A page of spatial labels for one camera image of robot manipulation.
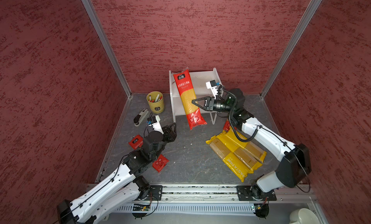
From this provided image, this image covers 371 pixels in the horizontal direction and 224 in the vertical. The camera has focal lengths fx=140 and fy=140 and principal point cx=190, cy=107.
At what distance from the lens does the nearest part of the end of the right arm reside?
24.4 inches

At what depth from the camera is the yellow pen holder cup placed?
1003 millimetres

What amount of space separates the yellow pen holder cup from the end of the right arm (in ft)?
1.42
